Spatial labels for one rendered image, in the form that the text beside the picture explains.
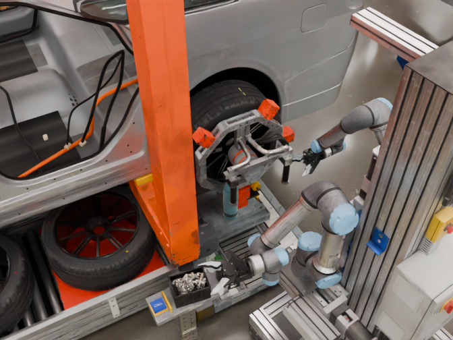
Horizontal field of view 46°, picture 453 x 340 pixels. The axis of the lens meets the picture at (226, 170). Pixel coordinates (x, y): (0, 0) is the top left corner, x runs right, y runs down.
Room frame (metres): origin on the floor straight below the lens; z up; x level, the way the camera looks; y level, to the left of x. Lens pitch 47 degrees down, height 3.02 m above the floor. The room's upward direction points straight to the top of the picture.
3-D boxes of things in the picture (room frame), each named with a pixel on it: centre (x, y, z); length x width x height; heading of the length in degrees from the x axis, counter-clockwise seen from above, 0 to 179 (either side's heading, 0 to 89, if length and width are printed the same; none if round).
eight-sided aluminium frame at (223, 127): (2.16, -0.08, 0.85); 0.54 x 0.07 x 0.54; 118
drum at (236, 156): (2.10, -0.11, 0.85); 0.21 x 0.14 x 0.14; 28
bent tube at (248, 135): (2.10, -0.22, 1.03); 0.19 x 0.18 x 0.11; 28
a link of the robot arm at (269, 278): (1.21, -0.18, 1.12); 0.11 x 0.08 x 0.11; 21
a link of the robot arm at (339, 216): (1.29, -0.44, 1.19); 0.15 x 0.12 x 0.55; 21
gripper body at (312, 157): (2.14, -0.50, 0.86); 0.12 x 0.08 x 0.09; 121
